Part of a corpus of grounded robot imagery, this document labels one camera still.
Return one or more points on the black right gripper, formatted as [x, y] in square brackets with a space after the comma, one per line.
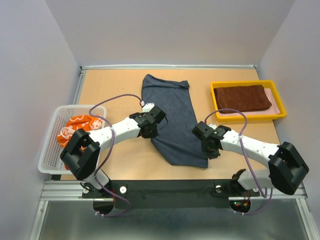
[207, 154]

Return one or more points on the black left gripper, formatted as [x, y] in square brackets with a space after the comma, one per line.
[153, 134]

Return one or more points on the dark blue-grey towel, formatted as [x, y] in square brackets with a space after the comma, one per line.
[175, 141]

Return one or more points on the brown towel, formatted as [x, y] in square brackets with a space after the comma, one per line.
[250, 98]

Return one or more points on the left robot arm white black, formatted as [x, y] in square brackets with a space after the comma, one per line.
[82, 152]

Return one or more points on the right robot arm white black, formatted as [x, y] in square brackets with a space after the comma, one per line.
[284, 168]

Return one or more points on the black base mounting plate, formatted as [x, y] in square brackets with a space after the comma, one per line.
[165, 194]

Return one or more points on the orange white patterned towel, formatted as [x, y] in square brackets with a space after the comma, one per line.
[85, 122]

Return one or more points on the pink folded towel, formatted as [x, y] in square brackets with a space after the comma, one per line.
[250, 100]

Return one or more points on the yellow plastic tray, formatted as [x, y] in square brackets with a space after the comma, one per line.
[280, 100]

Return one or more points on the white plastic basket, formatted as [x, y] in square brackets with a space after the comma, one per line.
[50, 162]

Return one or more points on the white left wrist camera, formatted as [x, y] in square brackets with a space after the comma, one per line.
[146, 107]

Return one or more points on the aluminium back rail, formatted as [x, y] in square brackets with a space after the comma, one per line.
[166, 66]

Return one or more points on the aluminium rail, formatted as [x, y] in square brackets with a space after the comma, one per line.
[79, 87]
[166, 66]

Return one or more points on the aluminium left side rail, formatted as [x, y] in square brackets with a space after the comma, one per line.
[79, 87]

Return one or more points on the aluminium front rail frame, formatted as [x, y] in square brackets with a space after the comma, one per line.
[72, 191]

